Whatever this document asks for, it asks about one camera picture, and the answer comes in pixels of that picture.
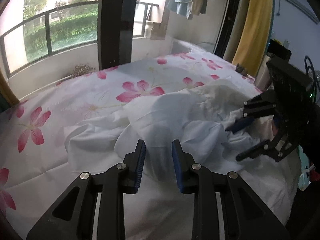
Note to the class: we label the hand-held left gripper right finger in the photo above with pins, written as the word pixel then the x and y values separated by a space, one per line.
pixel 177 165

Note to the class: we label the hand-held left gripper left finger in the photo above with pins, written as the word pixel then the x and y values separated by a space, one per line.
pixel 140 165

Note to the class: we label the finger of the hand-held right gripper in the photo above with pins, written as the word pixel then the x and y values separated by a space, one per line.
pixel 252 151
pixel 241 125

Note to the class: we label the white hooded jacket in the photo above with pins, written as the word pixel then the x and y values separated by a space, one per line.
pixel 162 110

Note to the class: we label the black box with lights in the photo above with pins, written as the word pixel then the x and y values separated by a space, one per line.
pixel 278 48

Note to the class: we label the small dark sill object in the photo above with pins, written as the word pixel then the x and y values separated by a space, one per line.
pixel 240 69

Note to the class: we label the yellow curtain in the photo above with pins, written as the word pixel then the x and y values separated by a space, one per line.
pixel 252 30
pixel 7 90

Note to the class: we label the white balcony appliance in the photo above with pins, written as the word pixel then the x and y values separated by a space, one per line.
pixel 190 46

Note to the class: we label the floral bedsheet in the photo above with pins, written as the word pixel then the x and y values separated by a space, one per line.
pixel 75 92

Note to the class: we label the dried plant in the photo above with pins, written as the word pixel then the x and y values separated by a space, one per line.
pixel 82 70

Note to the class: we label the balcony cardboard piece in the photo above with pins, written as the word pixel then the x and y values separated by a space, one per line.
pixel 157 28

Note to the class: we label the black window pillar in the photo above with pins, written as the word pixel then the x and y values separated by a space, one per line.
pixel 117 22

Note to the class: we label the green hedge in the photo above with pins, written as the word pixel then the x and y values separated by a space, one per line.
pixel 70 27

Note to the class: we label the balcony railing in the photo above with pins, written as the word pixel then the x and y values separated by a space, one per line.
pixel 48 32

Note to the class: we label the black door frame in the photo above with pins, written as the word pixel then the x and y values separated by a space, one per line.
pixel 228 22

